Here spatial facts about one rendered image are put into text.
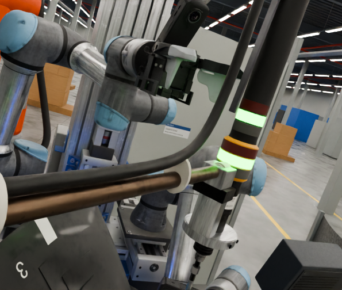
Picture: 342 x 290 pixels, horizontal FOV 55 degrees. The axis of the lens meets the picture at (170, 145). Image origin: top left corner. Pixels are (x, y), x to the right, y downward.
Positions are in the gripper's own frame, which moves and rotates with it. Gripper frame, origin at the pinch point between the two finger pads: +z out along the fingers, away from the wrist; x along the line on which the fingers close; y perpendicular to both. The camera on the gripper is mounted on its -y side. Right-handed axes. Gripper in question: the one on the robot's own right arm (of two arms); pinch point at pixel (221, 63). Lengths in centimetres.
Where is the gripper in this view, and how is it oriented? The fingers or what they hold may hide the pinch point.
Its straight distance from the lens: 45.8
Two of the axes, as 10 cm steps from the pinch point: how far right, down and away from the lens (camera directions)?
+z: 5.0, 3.2, -8.0
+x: -8.1, -1.4, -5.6
